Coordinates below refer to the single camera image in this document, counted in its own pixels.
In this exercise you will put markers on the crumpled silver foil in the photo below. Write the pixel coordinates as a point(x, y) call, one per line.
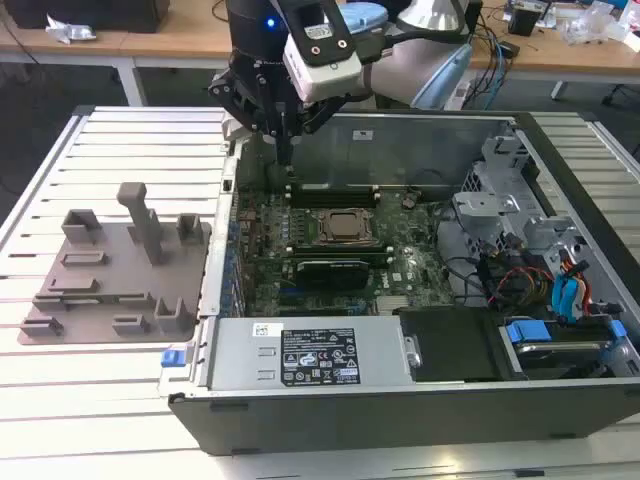
point(70, 29)

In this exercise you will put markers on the round coin battery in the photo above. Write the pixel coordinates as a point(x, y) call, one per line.
point(410, 200)

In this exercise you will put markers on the grey power supply unit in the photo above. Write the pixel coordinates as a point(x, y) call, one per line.
point(240, 360)

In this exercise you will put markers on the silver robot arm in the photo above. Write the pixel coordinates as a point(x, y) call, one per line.
point(400, 70)

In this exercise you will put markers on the grey parts rack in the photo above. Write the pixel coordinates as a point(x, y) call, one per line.
point(125, 280)

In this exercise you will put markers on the silver drive cage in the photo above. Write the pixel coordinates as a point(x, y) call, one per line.
point(480, 205)

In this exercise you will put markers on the green motherboard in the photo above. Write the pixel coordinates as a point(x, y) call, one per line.
point(415, 260)

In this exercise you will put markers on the hard disk in blue carrier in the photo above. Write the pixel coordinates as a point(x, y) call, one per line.
point(530, 332)

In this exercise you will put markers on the clear plastic bags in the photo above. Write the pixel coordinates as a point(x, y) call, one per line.
point(595, 22)

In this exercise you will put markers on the large black box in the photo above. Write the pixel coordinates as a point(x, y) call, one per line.
point(90, 12)

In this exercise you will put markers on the small silver heatsink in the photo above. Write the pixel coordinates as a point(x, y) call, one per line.
point(391, 303)

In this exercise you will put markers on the black plastic air shroud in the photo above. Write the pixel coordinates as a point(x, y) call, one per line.
point(450, 345)

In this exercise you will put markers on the blue case latch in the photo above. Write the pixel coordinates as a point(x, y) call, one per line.
point(171, 358)

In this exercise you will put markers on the black graphics card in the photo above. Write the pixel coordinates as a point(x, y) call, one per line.
point(332, 274)

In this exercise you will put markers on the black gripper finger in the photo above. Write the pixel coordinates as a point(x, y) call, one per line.
point(250, 102)
point(312, 117)

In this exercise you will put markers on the white power strip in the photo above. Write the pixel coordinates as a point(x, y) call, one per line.
point(457, 96)

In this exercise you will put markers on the small black box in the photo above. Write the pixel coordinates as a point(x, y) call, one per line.
point(522, 21)

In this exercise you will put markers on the black open PC case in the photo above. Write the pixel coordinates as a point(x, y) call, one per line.
point(400, 420)

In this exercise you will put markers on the wooden desk white legs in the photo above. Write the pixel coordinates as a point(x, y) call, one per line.
point(165, 44)

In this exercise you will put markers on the installed RAM stick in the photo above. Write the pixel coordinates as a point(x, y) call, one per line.
point(332, 190)

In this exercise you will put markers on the silver CPU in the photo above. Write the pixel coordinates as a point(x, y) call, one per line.
point(347, 225)

